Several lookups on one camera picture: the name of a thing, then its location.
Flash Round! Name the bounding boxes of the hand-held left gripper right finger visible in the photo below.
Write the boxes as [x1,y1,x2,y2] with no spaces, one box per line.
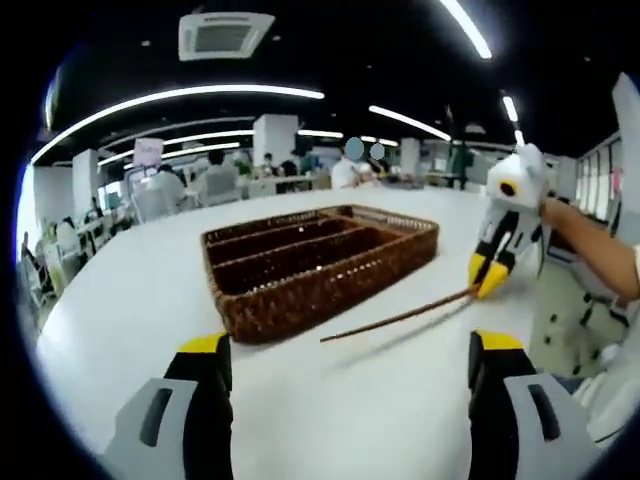
[466,327,602,480]

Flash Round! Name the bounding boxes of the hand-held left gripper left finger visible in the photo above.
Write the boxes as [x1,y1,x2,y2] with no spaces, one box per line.
[101,329,235,480]

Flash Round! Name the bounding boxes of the brown wicker utensil storage tray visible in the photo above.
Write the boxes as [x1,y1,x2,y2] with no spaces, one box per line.
[201,203,441,345]

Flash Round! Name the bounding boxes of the person's blue trousers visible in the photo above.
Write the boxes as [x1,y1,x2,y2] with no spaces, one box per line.
[537,373,601,401]

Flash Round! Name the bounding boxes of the white ceiling light strip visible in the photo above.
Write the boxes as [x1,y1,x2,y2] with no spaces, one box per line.
[439,0,494,60]
[502,94,526,146]
[368,104,451,142]

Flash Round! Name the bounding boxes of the person's white shirt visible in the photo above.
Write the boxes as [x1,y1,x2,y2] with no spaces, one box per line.
[574,244,640,449]

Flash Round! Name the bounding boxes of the pink hanging sign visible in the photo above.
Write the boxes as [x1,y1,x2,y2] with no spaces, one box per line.
[133,138,165,169]

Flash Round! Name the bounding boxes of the long curved ceiling light strip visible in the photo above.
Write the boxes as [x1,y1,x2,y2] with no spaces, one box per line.
[30,84,325,164]

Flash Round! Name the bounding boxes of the ceiling air conditioner vent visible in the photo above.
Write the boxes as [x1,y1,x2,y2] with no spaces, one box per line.
[178,12,276,62]

